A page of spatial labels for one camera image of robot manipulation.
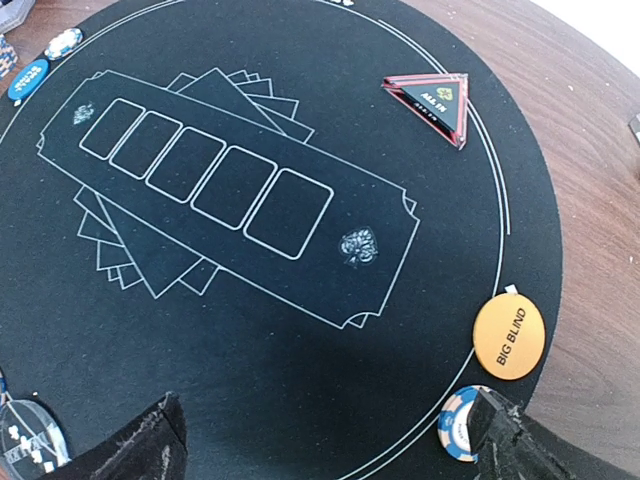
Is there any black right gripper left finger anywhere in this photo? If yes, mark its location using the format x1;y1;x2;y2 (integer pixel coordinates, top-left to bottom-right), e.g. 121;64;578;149
44;392;188;480

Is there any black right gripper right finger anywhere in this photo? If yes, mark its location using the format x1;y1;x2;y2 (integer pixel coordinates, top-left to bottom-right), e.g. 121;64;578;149
467;390;635;480

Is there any orange round dealer button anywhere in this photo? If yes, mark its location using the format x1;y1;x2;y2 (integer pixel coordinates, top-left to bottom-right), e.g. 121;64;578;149
472;293;546;381

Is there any red triangular button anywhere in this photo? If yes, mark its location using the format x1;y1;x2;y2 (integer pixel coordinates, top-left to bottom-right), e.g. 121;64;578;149
382;73;469;150

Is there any blue round blind button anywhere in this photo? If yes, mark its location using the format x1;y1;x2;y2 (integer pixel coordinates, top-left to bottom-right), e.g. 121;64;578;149
8;59;49;103

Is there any single blue-white poker chip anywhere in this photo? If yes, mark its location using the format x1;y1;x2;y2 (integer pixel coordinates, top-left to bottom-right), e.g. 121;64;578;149
44;28;84;61

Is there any clear acrylic dealer puck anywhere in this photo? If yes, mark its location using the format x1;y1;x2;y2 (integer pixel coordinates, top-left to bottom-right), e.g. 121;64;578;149
1;400;71;480

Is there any black round poker mat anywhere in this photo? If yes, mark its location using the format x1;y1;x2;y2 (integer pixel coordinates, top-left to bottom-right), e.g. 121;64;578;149
1;1;563;479

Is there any blue-backed playing card deck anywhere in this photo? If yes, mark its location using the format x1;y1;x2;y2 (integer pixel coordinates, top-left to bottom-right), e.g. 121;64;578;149
0;0;35;34

